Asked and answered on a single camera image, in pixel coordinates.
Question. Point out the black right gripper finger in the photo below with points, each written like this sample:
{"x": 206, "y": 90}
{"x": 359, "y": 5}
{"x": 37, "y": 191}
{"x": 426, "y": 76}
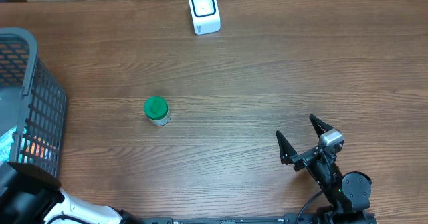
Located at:
{"x": 287, "y": 152}
{"x": 320, "y": 127}

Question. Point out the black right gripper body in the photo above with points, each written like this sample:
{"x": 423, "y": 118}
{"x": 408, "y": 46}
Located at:
{"x": 303, "y": 158}

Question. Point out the teal wet wipes pack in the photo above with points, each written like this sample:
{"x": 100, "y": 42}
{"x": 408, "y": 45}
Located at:
{"x": 5, "y": 144}

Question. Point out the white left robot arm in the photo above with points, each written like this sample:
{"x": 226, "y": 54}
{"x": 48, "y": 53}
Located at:
{"x": 29, "y": 194}

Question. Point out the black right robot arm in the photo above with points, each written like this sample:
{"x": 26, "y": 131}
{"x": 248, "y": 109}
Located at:
{"x": 342, "y": 198}

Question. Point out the white barcode scanner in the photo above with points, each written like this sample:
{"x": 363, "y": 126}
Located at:
{"x": 205, "y": 16}

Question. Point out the green lid jar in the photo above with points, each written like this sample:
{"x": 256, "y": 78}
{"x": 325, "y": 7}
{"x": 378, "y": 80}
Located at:
{"x": 157, "y": 110}

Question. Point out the grey plastic basket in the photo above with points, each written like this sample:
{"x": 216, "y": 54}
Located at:
{"x": 33, "y": 101}

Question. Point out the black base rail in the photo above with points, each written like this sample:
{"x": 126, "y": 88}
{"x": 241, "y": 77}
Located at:
{"x": 261, "y": 220}

